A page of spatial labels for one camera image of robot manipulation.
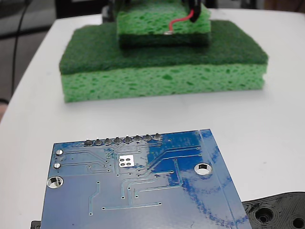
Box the large green sponge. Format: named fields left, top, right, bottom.
left=59, top=20, right=269, bottom=104

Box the blue printed circuit board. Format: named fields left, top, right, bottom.
left=39, top=128, right=253, bottom=229

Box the small green sponge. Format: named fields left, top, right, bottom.
left=116, top=0, right=213, bottom=50

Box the thin black cable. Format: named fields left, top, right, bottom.
left=10, top=0, right=31, bottom=101

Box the black 3D printed bracket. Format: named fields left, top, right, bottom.
left=240, top=190, right=305, bottom=229

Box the red wire with ring end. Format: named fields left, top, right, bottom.
left=164, top=9, right=195, bottom=36

